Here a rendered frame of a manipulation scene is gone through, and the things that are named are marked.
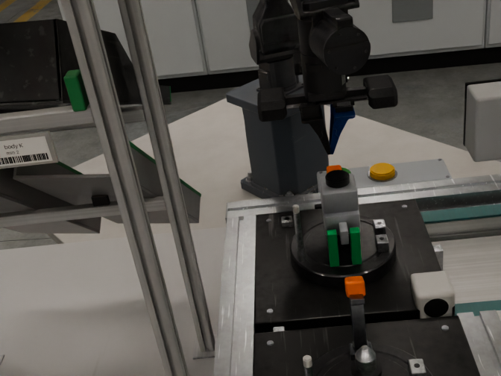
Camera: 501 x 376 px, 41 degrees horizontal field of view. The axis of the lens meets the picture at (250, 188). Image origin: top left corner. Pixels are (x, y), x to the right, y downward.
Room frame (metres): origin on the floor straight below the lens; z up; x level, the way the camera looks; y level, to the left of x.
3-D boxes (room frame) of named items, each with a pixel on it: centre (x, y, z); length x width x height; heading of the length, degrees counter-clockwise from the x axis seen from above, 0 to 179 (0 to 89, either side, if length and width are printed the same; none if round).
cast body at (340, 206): (0.70, -0.11, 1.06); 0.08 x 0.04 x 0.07; 175
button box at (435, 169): (0.92, -0.21, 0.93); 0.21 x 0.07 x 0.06; 84
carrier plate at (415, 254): (0.71, -0.11, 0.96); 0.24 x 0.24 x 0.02; 84
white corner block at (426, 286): (0.61, -0.20, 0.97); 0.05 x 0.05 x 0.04; 84
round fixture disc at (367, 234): (0.71, -0.11, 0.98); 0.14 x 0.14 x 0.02
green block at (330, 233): (0.67, -0.09, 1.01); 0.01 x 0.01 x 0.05; 84
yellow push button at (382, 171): (0.92, -0.21, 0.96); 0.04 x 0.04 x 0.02
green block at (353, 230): (0.67, -0.12, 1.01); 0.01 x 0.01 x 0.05; 84
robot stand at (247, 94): (1.10, -0.08, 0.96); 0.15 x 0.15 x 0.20; 35
